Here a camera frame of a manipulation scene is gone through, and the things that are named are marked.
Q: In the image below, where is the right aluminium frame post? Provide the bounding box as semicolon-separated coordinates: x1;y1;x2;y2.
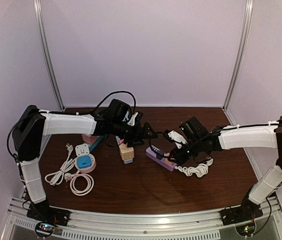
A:
222;0;254;110

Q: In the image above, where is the white square socket adapter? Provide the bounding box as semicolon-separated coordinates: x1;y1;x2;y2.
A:
75;143;90;157

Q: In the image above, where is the dark blue usb charger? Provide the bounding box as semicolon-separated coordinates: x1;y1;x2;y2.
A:
152;149;166;161

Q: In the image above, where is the light blue power strip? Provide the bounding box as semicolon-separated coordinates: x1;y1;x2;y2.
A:
115;136;135;164

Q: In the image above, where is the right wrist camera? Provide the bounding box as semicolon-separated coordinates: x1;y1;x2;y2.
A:
164;116;207;147

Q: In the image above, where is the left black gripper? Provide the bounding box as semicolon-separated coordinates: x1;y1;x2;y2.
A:
111;120;158;148

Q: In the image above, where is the pink cube socket adapter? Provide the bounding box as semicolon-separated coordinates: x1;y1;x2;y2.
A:
82;134;99;145

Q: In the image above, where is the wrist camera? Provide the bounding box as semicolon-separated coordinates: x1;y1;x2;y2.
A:
103;99;143;126
164;116;207;147

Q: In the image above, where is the left aluminium frame post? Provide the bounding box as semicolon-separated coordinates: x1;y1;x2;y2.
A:
33;0;65;111

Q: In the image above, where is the small pink charger plug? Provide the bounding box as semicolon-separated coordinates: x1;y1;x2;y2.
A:
164;158;174;167

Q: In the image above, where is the beige cube socket adapter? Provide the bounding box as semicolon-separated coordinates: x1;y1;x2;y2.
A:
119;145;135;161

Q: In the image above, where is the purple usb power strip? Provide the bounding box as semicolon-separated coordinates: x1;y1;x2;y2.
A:
145;146;177;172

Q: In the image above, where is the blue square adapter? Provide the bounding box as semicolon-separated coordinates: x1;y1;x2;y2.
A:
76;155;92;169

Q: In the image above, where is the teal power strip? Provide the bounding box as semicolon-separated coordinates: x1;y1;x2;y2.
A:
87;136;104;152

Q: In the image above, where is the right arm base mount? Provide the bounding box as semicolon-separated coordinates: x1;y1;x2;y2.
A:
220;205;263;226

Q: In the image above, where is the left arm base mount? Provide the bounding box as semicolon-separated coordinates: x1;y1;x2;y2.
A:
26;202;70;227

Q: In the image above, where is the aluminium frame post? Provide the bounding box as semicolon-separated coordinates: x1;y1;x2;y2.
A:
33;0;65;111
222;0;254;110

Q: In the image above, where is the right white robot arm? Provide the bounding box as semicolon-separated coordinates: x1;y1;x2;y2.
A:
165;116;282;221

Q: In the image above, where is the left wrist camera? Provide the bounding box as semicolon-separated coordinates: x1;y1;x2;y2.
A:
103;99;143;126

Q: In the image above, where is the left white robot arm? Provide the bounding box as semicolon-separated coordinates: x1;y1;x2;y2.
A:
7;101;158;222

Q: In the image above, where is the pink round power strip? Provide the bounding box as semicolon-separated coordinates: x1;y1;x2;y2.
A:
74;154;97;174

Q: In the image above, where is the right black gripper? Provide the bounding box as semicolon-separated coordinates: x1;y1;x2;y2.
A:
168;138;203;166

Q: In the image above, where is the aluminium front rail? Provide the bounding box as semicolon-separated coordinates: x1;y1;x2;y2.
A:
0;197;282;240

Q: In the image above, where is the white cable with plug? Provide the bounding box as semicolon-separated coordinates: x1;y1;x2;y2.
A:
44;142;79;187

